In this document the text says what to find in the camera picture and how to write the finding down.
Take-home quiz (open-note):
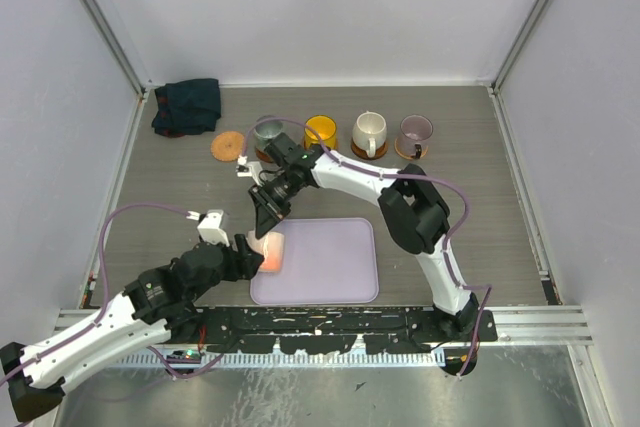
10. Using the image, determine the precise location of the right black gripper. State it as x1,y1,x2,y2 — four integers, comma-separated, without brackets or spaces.
248,170,300,241

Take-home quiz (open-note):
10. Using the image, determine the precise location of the purple cable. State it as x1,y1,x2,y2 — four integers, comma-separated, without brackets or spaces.
239,118,494,379
0,202,231,388

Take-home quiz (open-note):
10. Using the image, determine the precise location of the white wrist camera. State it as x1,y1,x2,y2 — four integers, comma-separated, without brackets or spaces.
187,209,231,247
236,156,263,185

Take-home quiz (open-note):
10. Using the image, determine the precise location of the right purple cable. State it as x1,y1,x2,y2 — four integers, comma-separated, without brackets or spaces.
239,118,494,379

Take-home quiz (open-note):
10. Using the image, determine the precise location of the grey ceramic mug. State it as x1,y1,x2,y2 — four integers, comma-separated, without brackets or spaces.
253,115,284,151

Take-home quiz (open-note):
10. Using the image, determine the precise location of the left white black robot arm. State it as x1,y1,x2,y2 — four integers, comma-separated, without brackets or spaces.
1,234,264,423

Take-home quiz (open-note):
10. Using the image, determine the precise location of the purple glass mug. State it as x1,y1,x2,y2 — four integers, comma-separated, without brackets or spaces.
396,114,434,147

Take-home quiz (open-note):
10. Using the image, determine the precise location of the pink ceramic mug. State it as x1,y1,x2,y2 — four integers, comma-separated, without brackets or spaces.
247,230,285,273

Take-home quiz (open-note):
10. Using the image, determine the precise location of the dark blue folded cloth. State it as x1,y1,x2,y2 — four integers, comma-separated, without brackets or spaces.
151,78,222,138

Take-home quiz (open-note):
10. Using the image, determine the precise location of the woven rattan coaster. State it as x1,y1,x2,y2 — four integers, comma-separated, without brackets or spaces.
210,131,245,162
394,139,429,161

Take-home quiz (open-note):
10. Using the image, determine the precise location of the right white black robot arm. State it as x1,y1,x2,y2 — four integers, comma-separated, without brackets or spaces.
237,134,486,341

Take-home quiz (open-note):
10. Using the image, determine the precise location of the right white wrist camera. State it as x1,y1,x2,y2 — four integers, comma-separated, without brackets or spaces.
236,156,263,185

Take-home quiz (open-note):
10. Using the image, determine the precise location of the white ceramic mug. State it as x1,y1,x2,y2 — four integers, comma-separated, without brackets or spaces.
351,112,387,157

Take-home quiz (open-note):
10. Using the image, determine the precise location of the aluminium front rail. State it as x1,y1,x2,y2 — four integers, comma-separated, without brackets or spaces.
55,306,591,351

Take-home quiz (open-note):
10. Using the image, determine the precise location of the brown wooden coaster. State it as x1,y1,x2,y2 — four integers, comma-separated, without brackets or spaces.
255,138,296,166
302,140,332,160
350,141,388,161

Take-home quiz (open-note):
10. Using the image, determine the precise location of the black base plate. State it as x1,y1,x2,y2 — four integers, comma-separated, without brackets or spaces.
166,306,471,355

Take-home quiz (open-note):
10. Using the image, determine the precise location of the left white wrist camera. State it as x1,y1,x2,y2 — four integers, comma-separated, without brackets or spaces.
187,209,231,247

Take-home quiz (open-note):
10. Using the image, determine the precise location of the lilac plastic tray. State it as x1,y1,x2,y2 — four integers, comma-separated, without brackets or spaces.
250,218,379,306

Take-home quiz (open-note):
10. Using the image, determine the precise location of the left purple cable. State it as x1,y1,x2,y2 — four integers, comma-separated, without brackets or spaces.
0,202,231,388

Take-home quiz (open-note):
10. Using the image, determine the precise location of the yellow glass mug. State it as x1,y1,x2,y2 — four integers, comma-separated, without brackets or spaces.
303,115,338,149

